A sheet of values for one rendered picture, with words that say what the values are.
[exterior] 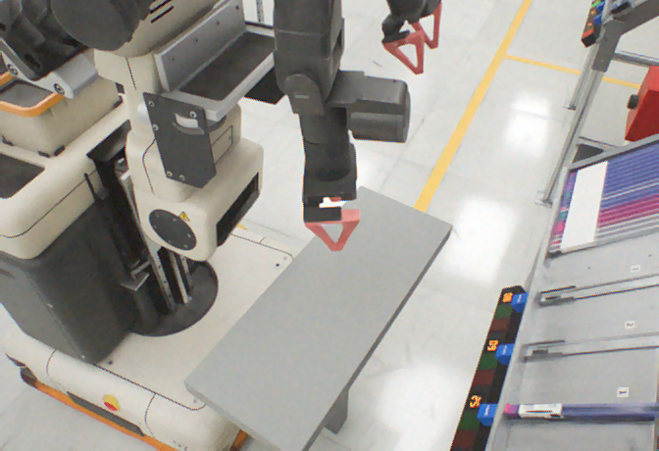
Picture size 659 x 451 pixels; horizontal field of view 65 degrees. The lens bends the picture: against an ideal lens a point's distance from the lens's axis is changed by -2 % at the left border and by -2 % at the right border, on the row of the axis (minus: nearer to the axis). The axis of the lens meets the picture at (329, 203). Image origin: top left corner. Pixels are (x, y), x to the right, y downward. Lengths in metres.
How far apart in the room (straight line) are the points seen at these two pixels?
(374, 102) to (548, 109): 2.26
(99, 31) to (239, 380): 0.62
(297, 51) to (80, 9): 0.21
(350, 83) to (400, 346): 1.22
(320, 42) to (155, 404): 1.02
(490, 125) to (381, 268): 1.59
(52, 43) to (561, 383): 0.77
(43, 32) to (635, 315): 0.83
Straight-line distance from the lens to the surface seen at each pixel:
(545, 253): 1.02
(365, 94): 0.57
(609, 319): 0.87
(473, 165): 2.33
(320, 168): 0.63
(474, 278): 1.90
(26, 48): 0.68
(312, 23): 0.50
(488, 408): 0.85
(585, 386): 0.81
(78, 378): 1.46
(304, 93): 0.55
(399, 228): 1.17
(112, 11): 0.56
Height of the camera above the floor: 1.45
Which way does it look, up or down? 44 degrees down
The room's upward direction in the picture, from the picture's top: straight up
